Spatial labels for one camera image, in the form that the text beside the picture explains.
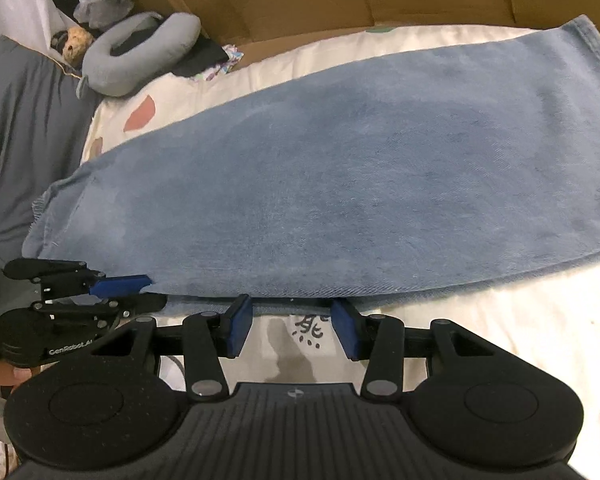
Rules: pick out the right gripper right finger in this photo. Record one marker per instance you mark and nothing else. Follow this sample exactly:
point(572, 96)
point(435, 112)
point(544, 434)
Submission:
point(377, 339)

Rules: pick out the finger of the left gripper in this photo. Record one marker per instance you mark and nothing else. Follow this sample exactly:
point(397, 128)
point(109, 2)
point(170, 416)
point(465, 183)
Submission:
point(95, 296)
point(65, 269)

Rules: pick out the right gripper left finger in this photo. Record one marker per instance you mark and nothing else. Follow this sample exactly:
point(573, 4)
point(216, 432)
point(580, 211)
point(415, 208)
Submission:
point(207, 337)

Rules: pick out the blue denim jeans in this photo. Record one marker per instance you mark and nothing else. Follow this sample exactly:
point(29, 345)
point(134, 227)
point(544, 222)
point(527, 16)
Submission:
point(412, 171)

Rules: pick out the person's left hand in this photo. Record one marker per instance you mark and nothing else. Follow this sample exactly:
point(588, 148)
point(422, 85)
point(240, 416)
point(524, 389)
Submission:
point(13, 377)

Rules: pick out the dark grey-green quilt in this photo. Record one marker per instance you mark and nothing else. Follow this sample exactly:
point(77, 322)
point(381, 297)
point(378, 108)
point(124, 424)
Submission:
point(43, 129)

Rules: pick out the white cartoon print bedsheet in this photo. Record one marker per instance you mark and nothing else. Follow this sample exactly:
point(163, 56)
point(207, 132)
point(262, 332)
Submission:
point(552, 322)

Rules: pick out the grey neck pillow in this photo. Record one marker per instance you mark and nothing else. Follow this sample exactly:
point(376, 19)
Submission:
point(120, 75)

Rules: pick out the small plush toy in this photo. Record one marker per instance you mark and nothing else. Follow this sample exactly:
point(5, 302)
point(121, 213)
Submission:
point(72, 44)

